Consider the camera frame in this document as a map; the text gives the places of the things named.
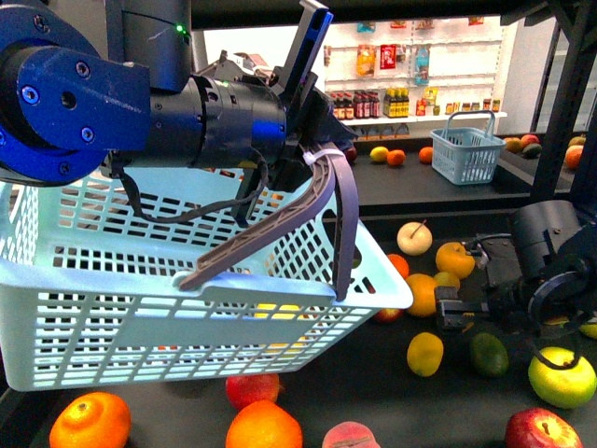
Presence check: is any yellow lemon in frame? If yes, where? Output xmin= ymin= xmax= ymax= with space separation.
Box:
xmin=407 ymin=332 xmax=444 ymax=377

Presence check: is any red pomegranate fruit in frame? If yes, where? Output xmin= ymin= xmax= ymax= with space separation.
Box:
xmin=225 ymin=373 xmax=282 ymax=411

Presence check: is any green apple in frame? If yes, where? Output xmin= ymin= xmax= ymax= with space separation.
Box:
xmin=528 ymin=346 xmax=596 ymax=409

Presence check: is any white pear back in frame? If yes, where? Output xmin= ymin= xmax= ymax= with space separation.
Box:
xmin=396 ymin=220 xmax=433 ymax=256

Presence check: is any far fruit pile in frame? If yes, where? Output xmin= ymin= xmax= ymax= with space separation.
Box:
xmin=342 ymin=133 xmax=589 ymax=172

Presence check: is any orange yellow mango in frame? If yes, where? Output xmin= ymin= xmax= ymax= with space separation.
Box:
xmin=406 ymin=273 xmax=437 ymax=317

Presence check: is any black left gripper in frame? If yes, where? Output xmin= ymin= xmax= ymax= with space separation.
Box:
xmin=266 ymin=91 xmax=357 ymax=191

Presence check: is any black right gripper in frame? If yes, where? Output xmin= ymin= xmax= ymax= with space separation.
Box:
xmin=435 ymin=237 xmax=535 ymax=330

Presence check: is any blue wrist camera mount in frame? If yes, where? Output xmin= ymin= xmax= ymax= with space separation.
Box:
xmin=272 ymin=0 xmax=333 ymax=101

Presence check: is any red yellow apple centre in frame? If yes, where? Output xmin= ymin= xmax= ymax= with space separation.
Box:
xmin=372 ymin=308 xmax=404 ymax=324

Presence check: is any grey basket handle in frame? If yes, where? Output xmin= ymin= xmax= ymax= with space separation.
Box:
xmin=176 ymin=143 xmax=359 ymax=301

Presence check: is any red apple front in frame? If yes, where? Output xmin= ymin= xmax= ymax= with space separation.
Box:
xmin=505 ymin=408 xmax=583 ymax=448

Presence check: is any pink peach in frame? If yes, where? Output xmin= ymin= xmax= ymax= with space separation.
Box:
xmin=322 ymin=421 xmax=381 ymax=448

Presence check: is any small blue basket far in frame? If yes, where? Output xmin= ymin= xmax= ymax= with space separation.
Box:
xmin=430 ymin=110 xmax=507 ymax=186

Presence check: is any black shelf upright post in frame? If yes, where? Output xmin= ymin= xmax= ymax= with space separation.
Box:
xmin=530 ymin=1 xmax=596 ymax=203

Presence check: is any black fruit shelf tray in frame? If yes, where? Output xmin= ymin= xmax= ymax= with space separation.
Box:
xmin=0 ymin=212 xmax=597 ymax=448

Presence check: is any light blue plastic basket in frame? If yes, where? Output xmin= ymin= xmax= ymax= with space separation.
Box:
xmin=1 ymin=175 xmax=412 ymax=391

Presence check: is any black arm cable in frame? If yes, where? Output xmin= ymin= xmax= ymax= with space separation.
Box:
xmin=111 ymin=148 xmax=270 ymax=230

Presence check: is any orange yellow round pear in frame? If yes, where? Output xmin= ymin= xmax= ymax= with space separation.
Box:
xmin=436 ymin=242 xmax=476 ymax=280

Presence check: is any green avocado right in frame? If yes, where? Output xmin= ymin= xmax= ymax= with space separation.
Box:
xmin=469 ymin=332 xmax=509 ymax=378

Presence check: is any small orange mandarin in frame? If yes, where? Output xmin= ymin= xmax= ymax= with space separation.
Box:
xmin=387 ymin=253 xmax=410 ymax=279

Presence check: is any large orange citrus front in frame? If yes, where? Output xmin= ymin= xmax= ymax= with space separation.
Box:
xmin=225 ymin=400 xmax=303 ymax=448

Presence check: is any orange tangerine with knob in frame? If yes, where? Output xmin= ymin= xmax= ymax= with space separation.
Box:
xmin=49 ymin=392 xmax=132 ymax=447

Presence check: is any white wall product shelf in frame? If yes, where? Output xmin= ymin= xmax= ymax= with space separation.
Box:
xmin=324 ymin=17 xmax=516 ymax=141

